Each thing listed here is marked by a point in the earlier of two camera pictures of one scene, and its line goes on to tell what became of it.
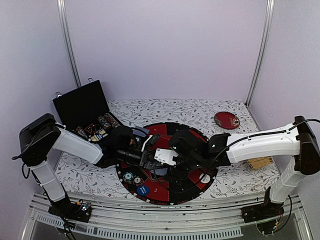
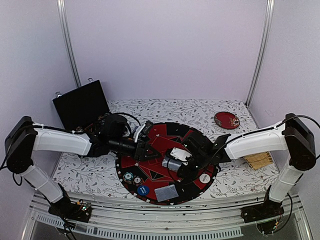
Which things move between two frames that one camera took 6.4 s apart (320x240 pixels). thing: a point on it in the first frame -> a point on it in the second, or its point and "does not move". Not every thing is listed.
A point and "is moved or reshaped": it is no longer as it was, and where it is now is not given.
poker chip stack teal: x=128 y=177 does not move
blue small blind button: x=143 y=190 does not move
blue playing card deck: x=161 y=171 is moved or reshaped
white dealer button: x=205 y=179 does not move
